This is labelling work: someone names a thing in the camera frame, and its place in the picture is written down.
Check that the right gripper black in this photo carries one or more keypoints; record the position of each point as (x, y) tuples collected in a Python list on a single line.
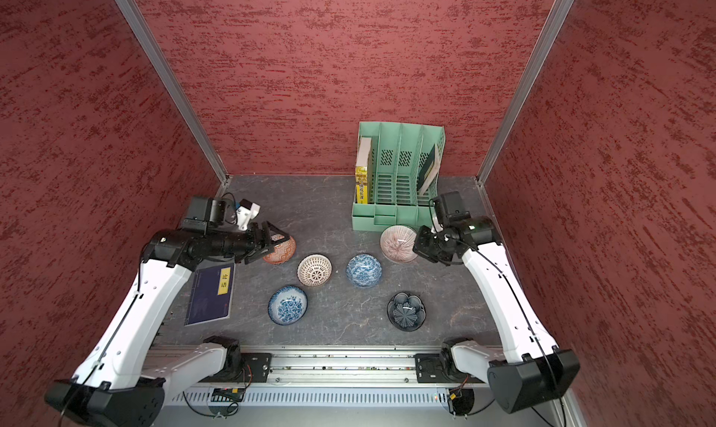
[(420, 247)]

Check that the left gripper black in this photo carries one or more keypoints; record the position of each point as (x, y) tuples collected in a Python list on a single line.
[(258, 247)]

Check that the pink striped bowl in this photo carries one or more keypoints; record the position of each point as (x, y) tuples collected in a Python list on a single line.
[(397, 244)]

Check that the dark petal pattern bowl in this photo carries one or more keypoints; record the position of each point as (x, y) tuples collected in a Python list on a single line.
[(406, 312)]

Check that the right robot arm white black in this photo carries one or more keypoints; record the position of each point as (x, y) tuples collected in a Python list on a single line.
[(530, 368)]

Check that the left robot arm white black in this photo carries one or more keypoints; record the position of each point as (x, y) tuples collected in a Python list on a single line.
[(110, 387)]

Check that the red patterned bowl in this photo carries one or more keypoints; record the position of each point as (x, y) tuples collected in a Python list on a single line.
[(282, 252)]

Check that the blue floral bowl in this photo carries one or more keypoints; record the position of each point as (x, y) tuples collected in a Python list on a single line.
[(287, 305)]

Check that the blue damask bowl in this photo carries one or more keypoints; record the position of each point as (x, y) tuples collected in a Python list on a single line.
[(364, 271)]

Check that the dark green book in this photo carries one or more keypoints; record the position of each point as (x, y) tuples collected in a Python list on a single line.
[(429, 170)]

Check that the purple book yellow label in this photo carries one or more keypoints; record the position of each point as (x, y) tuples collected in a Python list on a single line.
[(211, 294)]

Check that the green plastic file organizer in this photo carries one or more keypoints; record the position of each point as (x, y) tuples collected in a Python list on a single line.
[(398, 152)]

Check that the yellow white book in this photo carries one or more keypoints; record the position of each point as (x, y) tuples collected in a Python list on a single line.
[(362, 170)]

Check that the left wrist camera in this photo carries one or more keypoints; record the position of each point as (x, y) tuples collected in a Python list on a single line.
[(246, 212)]

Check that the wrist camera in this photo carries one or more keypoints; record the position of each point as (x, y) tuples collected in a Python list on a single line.
[(246, 212), (448, 210)]

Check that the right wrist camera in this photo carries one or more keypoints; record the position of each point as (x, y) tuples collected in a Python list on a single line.
[(448, 210)]

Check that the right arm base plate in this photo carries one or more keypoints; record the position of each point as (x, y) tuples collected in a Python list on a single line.
[(437, 368)]

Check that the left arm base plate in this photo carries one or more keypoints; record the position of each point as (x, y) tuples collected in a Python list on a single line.
[(246, 368)]

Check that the aluminium rail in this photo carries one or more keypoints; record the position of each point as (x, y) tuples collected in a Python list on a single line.
[(342, 367)]

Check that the right corner aluminium post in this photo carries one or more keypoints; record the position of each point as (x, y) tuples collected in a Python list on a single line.
[(543, 45)]

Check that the corner aluminium post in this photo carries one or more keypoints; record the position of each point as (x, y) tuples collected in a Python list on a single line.
[(543, 45), (149, 44)]

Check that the left corner aluminium post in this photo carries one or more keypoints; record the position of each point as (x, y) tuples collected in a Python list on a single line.
[(149, 44)]

